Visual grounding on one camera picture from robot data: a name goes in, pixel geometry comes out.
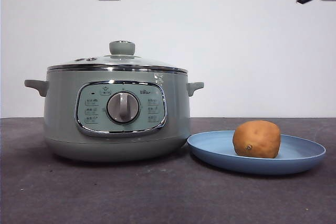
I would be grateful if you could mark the glass lid with green knob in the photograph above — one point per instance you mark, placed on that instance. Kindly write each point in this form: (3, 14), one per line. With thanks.
(122, 48)

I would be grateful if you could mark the pale green electric steamer pot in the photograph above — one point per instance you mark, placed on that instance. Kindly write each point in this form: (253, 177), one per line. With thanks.
(63, 119)

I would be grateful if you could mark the blue round plate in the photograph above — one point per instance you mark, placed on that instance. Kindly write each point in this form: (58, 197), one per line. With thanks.
(215, 153)

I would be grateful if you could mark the brown potato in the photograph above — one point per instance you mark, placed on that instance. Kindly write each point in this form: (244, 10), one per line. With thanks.
(256, 138)

